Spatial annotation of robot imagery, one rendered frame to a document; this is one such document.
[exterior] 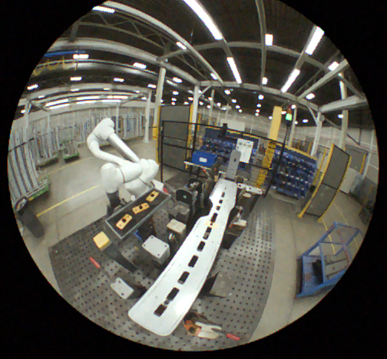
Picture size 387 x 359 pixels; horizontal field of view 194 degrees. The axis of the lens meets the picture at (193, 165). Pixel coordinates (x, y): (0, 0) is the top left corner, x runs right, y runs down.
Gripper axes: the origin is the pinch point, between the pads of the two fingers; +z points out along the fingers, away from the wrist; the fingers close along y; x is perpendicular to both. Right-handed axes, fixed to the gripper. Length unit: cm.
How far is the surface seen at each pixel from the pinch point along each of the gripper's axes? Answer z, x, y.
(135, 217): -24.6, 26.6, 2.4
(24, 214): 50, -159, 163
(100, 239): -23.7, 24.6, 22.7
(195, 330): -21, 72, 32
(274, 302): 83, 194, 5
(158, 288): -9, 52, 21
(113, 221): -23.9, 20.7, 12.2
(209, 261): -11, 66, -3
